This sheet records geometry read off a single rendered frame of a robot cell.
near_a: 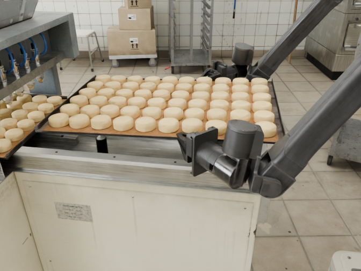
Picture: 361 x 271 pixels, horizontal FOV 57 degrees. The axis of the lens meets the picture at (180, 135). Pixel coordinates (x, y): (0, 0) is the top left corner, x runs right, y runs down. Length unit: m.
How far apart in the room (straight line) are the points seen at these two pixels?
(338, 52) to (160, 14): 2.27
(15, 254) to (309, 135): 0.89
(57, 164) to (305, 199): 1.67
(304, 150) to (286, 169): 0.05
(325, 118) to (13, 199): 0.85
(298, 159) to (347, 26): 3.63
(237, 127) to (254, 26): 4.36
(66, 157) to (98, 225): 0.24
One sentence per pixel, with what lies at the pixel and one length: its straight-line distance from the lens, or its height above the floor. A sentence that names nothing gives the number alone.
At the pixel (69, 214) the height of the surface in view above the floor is 0.70.
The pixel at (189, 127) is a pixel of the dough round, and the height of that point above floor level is 1.02.
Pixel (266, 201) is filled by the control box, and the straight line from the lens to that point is 0.97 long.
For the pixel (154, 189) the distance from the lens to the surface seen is 0.92.
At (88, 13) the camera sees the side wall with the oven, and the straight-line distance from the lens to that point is 4.92.
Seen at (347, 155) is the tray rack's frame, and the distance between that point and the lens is 2.55.
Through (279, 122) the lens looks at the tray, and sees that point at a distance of 0.86.
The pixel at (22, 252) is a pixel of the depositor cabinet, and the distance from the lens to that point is 1.19.
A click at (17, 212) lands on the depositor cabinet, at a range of 1.12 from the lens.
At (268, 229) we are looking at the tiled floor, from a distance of 2.02.
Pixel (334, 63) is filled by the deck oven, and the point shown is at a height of 0.21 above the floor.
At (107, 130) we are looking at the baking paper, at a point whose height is 1.00.
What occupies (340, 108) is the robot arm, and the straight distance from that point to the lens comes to 0.64.
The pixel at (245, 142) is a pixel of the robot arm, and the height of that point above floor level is 1.08.
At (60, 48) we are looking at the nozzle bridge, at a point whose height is 1.06.
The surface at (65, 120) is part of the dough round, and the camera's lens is 0.89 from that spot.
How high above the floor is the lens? 1.39
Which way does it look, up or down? 30 degrees down
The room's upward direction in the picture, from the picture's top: straight up
